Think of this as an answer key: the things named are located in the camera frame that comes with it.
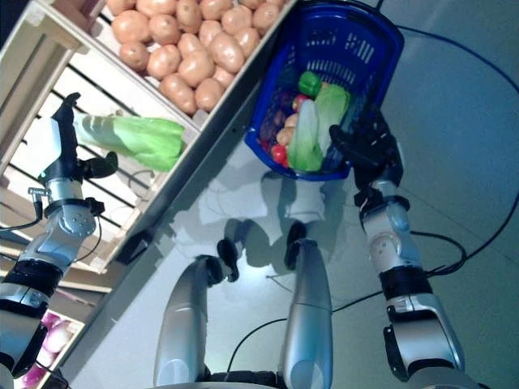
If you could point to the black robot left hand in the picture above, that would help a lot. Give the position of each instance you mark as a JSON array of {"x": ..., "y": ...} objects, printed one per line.
[{"x": 61, "y": 142}]

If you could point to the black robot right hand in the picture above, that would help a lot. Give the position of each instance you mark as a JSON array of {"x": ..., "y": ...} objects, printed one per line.
[{"x": 373, "y": 150}]

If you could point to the napa cabbage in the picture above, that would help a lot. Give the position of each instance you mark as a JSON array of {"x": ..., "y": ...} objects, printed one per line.
[
  {"x": 304, "y": 138},
  {"x": 142, "y": 138},
  {"x": 334, "y": 103}
]

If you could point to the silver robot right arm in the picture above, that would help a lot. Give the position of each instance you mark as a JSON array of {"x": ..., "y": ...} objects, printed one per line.
[{"x": 389, "y": 243}]

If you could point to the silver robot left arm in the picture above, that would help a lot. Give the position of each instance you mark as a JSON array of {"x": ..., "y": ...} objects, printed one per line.
[{"x": 61, "y": 243}]

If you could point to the blue plastic shopping basket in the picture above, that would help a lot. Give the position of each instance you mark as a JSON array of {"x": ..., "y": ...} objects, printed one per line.
[{"x": 381, "y": 73}]

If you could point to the small brown potato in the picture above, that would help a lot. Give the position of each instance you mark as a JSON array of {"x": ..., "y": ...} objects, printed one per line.
[
  {"x": 292, "y": 120},
  {"x": 286, "y": 135}
]

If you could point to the red bell pepper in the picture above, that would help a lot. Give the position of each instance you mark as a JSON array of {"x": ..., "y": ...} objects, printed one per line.
[{"x": 299, "y": 102}]

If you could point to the green bell pepper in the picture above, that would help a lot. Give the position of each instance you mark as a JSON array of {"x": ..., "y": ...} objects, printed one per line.
[{"x": 310, "y": 83}]

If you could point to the small red pepper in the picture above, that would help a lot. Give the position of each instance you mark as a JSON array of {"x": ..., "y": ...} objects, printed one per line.
[{"x": 280, "y": 153}]

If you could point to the wooden slatted cabbage crate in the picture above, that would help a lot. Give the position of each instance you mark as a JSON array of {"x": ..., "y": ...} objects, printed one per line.
[{"x": 154, "y": 190}]

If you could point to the dark purple onion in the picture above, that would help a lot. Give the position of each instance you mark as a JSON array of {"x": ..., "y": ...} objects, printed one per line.
[{"x": 267, "y": 127}]

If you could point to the black robot right foot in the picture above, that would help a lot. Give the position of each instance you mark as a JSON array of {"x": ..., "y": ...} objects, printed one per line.
[{"x": 295, "y": 243}]

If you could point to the black robot foot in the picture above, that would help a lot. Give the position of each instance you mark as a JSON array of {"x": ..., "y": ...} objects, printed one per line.
[
  {"x": 227, "y": 253},
  {"x": 295, "y": 243}
]

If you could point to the wooden potato crate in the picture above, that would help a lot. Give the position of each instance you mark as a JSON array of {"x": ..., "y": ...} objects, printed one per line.
[{"x": 200, "y": 117}]

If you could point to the vegetable display rack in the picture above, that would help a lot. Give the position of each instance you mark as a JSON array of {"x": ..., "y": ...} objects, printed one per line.
[{"x": 231, "y": 135}]

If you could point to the silver robot right leg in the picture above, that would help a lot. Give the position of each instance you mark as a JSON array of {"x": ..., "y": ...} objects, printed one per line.
[{"x": 308, "y": 304}]

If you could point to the silver robot leg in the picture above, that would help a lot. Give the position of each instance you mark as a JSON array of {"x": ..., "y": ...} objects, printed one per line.
[
  {"x": 308, "y": 304},
  {"x": 182, "y": 316}
]

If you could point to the black robot left foot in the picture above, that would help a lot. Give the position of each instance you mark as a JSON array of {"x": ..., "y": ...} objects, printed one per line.
[{"x": 227, "y": 253}]

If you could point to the purple white onion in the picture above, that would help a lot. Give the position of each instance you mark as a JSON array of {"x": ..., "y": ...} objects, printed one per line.
[
  {"x": 57, "y": 339},
  {"x": 52, "y": 322},
  {"x": 32, "y": 377}
]

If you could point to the silver robot left leg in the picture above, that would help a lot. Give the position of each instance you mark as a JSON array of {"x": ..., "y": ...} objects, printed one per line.
[{"x": 182, "y": 316}]

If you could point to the black robot waist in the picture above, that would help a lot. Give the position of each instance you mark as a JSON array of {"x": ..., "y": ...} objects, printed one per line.
[{"x": 243, "y": 381}]

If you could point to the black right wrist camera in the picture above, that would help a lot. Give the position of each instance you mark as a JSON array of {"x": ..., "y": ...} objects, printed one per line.
[{"x": 365, "y": 198}]

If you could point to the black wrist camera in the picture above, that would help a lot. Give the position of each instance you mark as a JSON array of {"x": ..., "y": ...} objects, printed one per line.
[
  {"x": 365, "y": 198},
  {"x": 95, "y": 204}
]

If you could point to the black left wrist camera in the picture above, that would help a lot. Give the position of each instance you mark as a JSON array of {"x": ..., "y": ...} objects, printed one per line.
[{"x": 95, "y": 204}]

